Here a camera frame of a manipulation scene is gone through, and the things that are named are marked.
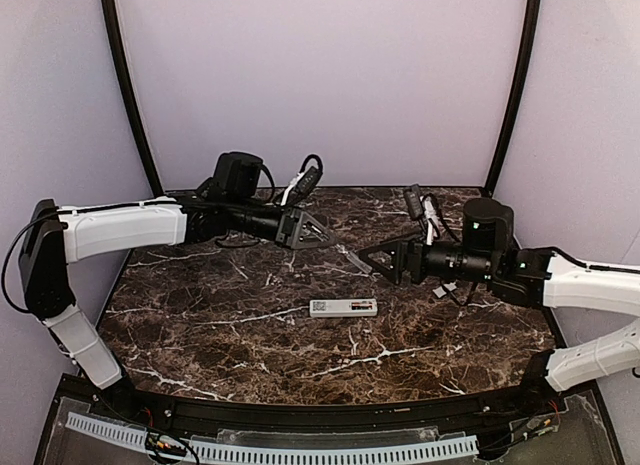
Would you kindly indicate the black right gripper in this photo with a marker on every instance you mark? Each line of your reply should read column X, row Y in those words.
column 414, row 260

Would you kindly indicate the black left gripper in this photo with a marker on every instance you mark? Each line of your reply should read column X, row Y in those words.
column 290, row 226

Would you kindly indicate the white battery cover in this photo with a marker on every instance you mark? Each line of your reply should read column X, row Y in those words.
column 444, row 289

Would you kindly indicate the white remote control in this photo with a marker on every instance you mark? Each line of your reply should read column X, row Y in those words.
column 335, row 308

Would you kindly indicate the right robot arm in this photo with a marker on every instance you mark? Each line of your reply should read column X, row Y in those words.
column 527, row 277

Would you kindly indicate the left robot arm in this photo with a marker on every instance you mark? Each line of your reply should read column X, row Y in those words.
column 225, row 202

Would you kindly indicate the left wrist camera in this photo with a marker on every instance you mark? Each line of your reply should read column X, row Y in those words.
column 311, row 171

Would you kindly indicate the black right corner post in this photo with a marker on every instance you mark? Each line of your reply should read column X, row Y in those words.
column 525, row 49

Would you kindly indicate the black corner post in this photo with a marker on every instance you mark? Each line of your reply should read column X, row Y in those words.
column 525, row 49
column 128, row 95

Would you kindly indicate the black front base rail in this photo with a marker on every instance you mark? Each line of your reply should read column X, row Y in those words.
column 487, row 413

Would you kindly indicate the white right cable duct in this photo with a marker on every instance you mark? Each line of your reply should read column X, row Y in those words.
column 420, row 453

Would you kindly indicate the white cable duct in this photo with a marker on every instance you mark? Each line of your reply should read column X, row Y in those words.
column 420, row 453
column 127, row 436

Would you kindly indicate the white left cable duct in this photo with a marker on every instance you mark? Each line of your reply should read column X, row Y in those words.
column 127, row 436

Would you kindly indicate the black left corner post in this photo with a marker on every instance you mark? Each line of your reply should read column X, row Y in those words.
column 128, row 95

